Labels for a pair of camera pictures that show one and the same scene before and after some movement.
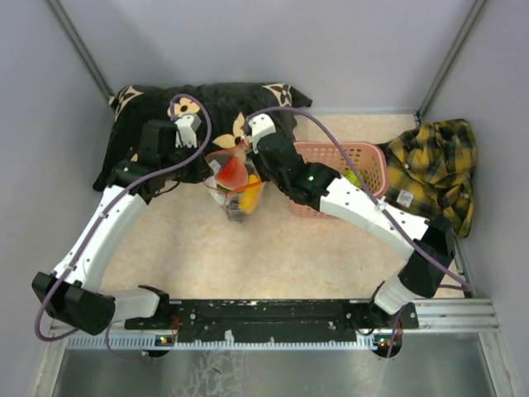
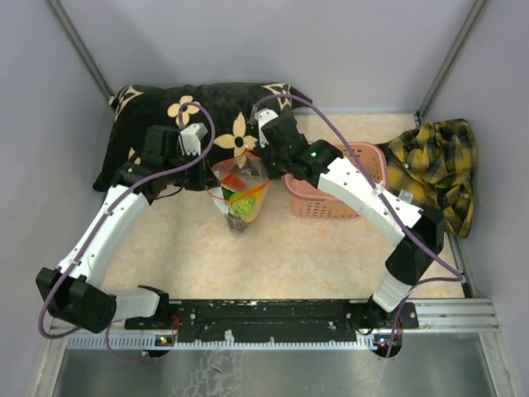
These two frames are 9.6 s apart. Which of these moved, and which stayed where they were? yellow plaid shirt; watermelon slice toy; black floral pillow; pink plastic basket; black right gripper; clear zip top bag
Moved: watermelon slice toy; clear zip top bag; black right gripper
Stayed: pink plastic basket; black floral pillow; yellow plaid shirt
